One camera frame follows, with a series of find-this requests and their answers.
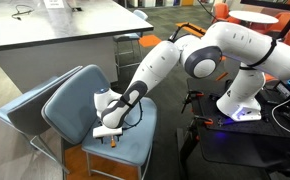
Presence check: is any white paper sheet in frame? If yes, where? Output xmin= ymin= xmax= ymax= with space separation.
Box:
xmin=42 ymin=0 xmax=66 ymax=10

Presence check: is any orange black clamp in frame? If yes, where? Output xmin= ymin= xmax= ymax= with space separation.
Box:
xmin=180 ymin=89 xmax=205 ymax=115
xmin=192 ymin=114 xmax=215 ymax=128

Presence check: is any light blue padded chair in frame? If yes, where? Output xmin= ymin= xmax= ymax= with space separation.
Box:
xmin=0 ymin=65 xmax=84 ymax=175
xmin=112 ymin=9 xmax=150 ymax=73
xmin=40 ymin=63 xmax=159 ymax=180

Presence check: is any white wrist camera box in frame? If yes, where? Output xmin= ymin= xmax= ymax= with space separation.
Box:
xmin=92 ymin=126 xmax=124 ymax=139

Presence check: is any black cable on counter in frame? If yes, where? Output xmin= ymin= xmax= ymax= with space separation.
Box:
xmin=10 ymin=4 xmax=35 ymax=22

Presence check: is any round white table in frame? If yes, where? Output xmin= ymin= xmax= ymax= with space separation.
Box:
xmin=228 ymin=9 xmax=280 ymax=25

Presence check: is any white cable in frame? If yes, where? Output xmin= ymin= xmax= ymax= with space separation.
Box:
xmin=270 ymin=92 xmax=290 ymax=142

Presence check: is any black robot mounting stand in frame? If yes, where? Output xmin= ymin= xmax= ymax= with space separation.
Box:
xmin=175 ymin=77 xmax=290 ymax=180

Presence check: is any grey top counter table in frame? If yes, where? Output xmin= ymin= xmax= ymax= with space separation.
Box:
xmin=0 ymin=0 xmax=155 ymax=94

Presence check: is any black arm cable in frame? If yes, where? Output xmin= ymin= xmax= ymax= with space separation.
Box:
xmin=122 ymin=99 xmax=145 ymax=130

